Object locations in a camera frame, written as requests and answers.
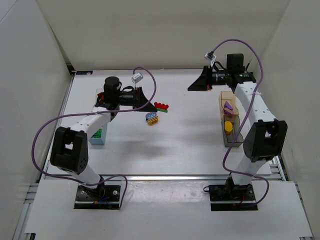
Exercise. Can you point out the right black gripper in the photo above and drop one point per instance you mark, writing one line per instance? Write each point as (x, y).
(207, 77)

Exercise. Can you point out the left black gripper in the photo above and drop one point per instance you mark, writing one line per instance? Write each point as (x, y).
(137, 97)

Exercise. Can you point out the red curved lego brick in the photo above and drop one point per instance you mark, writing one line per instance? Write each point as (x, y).
(160, 105)

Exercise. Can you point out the yellow purple green lego stack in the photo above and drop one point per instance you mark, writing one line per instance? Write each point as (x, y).
(151, 118)

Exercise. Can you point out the green lego plate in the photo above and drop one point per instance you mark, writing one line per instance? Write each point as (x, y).
(162, 110)

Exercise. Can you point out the purple lego plate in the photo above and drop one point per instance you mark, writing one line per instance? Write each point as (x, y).
(228, 105)

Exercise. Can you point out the purple lego piece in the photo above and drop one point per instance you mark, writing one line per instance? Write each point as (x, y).
(228, 111)

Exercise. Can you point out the yellow round lego brick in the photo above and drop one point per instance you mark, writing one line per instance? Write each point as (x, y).
(228, 127)

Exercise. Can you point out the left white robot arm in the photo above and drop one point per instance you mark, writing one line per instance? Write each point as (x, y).
(70, 152)

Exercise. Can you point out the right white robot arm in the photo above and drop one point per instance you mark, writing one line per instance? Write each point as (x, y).
(266, 136)

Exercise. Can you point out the orange translucent container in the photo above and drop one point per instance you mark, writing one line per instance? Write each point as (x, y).
(231, 98)

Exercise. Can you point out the grey translucent container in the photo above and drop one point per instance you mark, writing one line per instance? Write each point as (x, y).
(228, 138)

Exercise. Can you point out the blue container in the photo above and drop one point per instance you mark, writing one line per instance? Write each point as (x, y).
(100, 142)

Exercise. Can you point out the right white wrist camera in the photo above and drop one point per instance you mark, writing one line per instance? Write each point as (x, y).
(210, 57)

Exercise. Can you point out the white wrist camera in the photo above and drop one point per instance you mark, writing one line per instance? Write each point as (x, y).
(136, 77)
(210, 57)

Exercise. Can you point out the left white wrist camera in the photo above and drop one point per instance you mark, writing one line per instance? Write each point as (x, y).
(136, 77)

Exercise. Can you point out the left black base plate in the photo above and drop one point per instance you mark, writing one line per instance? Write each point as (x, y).
(103, 197)

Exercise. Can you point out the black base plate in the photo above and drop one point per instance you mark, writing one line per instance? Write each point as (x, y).
(103, 197)
(238, 199)

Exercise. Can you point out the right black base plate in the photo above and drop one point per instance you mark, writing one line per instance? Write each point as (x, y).
(238, 199)

